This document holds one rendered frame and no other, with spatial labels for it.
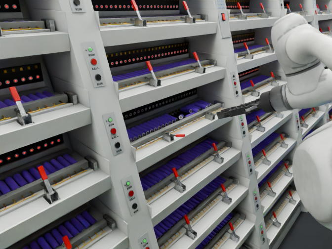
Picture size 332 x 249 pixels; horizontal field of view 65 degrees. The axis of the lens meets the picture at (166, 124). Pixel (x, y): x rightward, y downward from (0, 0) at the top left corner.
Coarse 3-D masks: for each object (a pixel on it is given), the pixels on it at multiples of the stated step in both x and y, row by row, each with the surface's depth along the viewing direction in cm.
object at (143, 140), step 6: (210, 108) 117; (216, 108) 120; (198, 114) 110; (204, 114) 114; (180, 120) 104; (186, 120) 105; (192, 120) 108; (198, 120) 108; (168, 126) 99; (174, 126) 100; (180, 126) 103; (156, 132) 94; (144, 138) 90; (150, 138) 92; (132, 144) 86; (138, 144) 88
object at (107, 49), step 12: (24, 0) 78; (24, 12) 78; (108, 48) 98; (120, 48) 102; (132, 48) 106; (0, 60) 74; (12, 60) 76; (24, 60) 78; (36, 60) 80; (48, 84) 83; (12, 168) 75
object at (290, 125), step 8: (256, 0) 167; (264, 0) 164; (272, 0) 161; (280, 16) 161; (256, 32) 173; (264, 32) 170; (256, 40) 175; (264, 64) 176; (272, 64) 172; (296, 112) 177; (288, 120) 176; (288, 128) 178; (296, 128) 176; (296, 144) 177; (304, 208) 188
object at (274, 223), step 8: (288, 192) 181; (296, 192) 185; (280, 200) 173; (288, 200) 176; (296, 200) 177; (272, 208) 168; (280, 208) 170; (288, 208) 170; (264, 216) 160; (272, 216) 163; (280, 216) 164; (288, 216) 164; (272, 224) 158; (280, 224) 156; (272, 232) 152; (272, 240) 147
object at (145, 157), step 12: (192, 96) 127; (204, 96) 131; (216, 96) 126; (132, 120) 102; (204, 120) 111; (216, 120) 112; (228, 120) 121; (180, 132) 100; (192, 132) 100; (204, 132) 107; (156, 144) 91; (168, 144) 92; (180, 144) 97; (144, 156) 84; (156, 156) 88; (144, 168) 85
